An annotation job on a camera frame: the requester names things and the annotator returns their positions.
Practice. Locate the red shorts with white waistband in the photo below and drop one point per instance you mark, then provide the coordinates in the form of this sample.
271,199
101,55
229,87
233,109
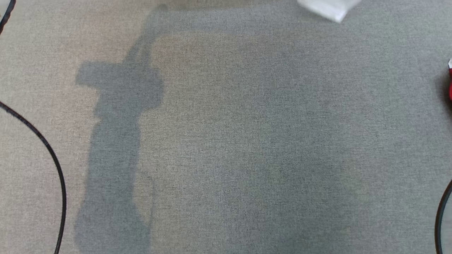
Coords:
450,83

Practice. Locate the white crumpled cloth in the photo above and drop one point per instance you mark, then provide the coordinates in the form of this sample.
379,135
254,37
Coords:
332,8

